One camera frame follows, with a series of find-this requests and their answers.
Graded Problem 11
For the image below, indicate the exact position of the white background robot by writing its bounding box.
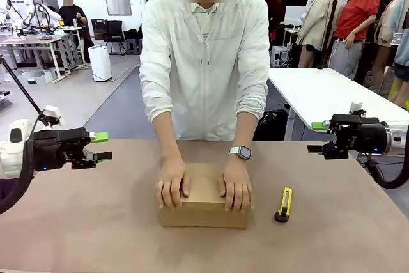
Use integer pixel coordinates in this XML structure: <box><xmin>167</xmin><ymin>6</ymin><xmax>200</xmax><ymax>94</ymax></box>
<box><xmin>0</xmin><ymin>0</ymin><xmax>61</xmax><ymax>36</ymax></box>

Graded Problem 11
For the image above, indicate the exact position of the mannequin in beige jacket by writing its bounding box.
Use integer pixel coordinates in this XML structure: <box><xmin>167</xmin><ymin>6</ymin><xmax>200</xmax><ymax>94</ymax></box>
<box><xmin>295</xmin><ymin>0</ymin><xmax>339</xmax><ymax>69</ymax></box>

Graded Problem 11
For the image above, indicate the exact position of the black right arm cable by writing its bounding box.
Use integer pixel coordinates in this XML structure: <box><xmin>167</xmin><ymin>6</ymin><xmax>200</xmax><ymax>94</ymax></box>
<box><xmin>360</xmin><ymin>153</ymin><xmax>409</xmax><ymax>190</ymax></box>

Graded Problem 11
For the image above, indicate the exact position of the white table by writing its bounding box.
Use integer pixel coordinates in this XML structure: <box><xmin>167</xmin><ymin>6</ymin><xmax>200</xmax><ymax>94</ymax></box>
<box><xmin>267</xmin><ymin>66</ymin><xmax>409</xmax><ymax>141</ymax></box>

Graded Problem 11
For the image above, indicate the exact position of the yellow utility knife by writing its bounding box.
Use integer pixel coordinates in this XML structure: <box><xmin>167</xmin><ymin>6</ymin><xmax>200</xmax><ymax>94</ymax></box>
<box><xmin>274</xmin><ymin>187</ymin><xmax>293</xmax><ymax>223</ymax></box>

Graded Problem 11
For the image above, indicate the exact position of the person's left forearm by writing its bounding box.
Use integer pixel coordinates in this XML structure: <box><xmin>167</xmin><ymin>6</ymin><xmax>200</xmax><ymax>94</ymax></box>
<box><xmin>227</xmin><ymin>111</ymin><xmax>256</xmax><ymax>152</ymax></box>

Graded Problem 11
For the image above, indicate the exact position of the black office chair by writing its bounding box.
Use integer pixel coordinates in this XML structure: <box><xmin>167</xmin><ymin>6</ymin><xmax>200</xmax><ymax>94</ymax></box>
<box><xmin>102</xmin><ymin>20</ymin><xmax>127</xmax><ymax>56</ymax></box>

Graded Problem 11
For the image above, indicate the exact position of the white air purifier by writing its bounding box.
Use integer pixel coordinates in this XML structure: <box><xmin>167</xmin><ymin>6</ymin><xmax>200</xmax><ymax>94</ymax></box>
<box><xmin>88</xmin><ymin>45</ymin><xmax>112</xmax><ymax>82</ymax></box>

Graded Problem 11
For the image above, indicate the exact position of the person's right hand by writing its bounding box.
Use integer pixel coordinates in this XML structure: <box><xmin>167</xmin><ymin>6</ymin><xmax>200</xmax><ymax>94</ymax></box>
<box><xmin>155</xmin><ymin>160</ymin><xmax>192</xmax><ymax>210</ymax></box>

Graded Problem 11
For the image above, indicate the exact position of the black tripod pole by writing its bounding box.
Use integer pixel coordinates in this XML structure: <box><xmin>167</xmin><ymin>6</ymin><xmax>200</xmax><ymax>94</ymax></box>
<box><xmin>0</xmin><ymin>54</ymin><xmax>45</xmax><ymax>117</ymax></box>

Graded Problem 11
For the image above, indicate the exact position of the mannequin in red shirt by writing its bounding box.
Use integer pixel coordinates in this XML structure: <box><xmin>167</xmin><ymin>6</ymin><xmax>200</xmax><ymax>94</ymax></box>
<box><xmin>332</xmin><ymin>0</ymin><xmax>381</xmax><ymax>79</ymax></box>

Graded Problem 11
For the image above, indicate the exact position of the person's right forearm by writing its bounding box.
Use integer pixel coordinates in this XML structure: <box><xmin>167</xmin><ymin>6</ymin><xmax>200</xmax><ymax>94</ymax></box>
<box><xmin>152</xmin><ymin>113</ymin><xmax>185</xmax><ymax>164</ymax></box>

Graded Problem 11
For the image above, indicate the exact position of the person in white jacket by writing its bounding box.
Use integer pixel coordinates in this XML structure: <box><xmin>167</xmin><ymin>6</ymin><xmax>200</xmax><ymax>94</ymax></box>
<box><xmin>139</xmin><ymin>0</ymin><xmax>271</xmax><ymax>142</ymax></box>

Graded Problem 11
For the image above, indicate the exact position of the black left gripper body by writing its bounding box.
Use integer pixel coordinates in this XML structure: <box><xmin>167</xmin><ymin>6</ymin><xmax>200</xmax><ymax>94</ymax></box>
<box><xmin>27</xmin><ymin>127</ymin><xmax>93</xmax><ymax>172</ymax></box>

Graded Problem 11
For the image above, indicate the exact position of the white computer case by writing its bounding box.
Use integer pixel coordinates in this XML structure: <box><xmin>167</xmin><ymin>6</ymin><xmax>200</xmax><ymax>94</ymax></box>
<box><xmin>270</xmin><ymin>45</ymin><xmax>290</xmax><ymax>68</ymax></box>

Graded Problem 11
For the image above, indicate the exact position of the person in black shirt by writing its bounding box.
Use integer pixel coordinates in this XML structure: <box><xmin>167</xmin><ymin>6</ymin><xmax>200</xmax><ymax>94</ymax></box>
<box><xmin>58</xmin><ymin>0</ymin><xmax>89</xmax><ymax>66</ymax></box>

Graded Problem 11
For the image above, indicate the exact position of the mannequin in light jacket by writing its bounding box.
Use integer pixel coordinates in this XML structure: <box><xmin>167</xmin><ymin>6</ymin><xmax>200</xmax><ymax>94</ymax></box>
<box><xmin>373</xmin><ymin>0</ymin><xmax>409</xmax><ymax>95</ymax></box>

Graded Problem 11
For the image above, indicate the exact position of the person's left hand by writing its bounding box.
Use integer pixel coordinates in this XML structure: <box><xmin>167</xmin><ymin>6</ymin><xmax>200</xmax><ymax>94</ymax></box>
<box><xmin>217</xmin><ymin>157</ymin><xmax>255</xmax><ymax>214</ymax></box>

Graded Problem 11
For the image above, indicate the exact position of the black stand pole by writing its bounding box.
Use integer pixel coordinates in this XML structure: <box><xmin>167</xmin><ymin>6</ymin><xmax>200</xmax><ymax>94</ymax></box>
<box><xmin>319</xmin><ymin>0</ymin><xmax>343</xmax><ymax>69</ymax></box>

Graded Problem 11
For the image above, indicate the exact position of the black bag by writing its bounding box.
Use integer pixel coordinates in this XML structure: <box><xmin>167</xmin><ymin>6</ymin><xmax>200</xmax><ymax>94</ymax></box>
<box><xmin>257</xmin><ymin>109</ymin><xmax>290</xmax><ymax>141</ymax></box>

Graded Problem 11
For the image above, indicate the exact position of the clear plastic floor box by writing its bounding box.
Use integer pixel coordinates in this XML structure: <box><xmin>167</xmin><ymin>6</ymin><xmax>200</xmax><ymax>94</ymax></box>
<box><xmin>27</xmin><ymin>70</ymin><xmax>54</xmax><ymax>85</ymax></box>

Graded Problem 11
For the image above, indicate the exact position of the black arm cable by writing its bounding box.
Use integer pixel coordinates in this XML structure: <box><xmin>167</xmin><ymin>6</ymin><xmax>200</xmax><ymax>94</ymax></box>
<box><xmin>360</xmin><ymin>153</ymin><xmax>409</xmax><ymax>190</ymax></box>
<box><xmin>0</xmin><ymin>144</ymin><xmax>38</xmax><ymax>215</ymax></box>

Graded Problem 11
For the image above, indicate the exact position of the mannequin in dark red top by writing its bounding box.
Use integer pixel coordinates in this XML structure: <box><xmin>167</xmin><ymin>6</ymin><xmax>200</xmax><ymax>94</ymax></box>
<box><xmin>255</xmin><ymin>0</ymin><xmax>286</xmax><ymax>49</ymax></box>

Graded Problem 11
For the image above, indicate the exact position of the silver smart watch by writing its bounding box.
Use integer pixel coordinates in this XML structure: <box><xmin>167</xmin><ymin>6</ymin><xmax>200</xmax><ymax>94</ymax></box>
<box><xmin>228</xmin><ymin>144</ymin><xmax>253</xmax><ymax>160</ymax></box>

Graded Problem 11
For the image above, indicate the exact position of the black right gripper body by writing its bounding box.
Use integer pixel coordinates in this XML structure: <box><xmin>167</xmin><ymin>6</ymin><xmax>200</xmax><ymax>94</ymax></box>
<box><xmin>327</xmin><ymin>113</ymin><xmax>389</xmax><ymax>160</ymax></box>

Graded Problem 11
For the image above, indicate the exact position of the white background desk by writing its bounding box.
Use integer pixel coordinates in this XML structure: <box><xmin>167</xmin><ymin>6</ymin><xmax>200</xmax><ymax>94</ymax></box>
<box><xmin>0</xmin><ymin>26</ymin><xmax>86</xmax><ymax>82</ymax></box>

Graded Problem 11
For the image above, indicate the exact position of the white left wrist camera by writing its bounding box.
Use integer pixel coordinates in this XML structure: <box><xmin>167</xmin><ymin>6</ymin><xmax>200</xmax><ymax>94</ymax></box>
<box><xmin>35</xmin><ymin>105</ymin><xmax>64</xmax><ymax>127</ymax></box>

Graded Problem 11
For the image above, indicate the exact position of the brown cardboard box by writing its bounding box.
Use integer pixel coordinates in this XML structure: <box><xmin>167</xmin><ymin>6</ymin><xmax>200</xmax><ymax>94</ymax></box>
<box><xmin>158</xmin><ymin>162</ymin><xmax>250</xmax><ymax>230</ymax></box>

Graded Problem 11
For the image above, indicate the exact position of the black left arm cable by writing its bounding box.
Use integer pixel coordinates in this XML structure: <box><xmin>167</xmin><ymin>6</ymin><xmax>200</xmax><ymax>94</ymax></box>
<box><xmin>0</xmin><ymin>144</ymin><xmax>38</xmax><ymax>215</ymax></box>

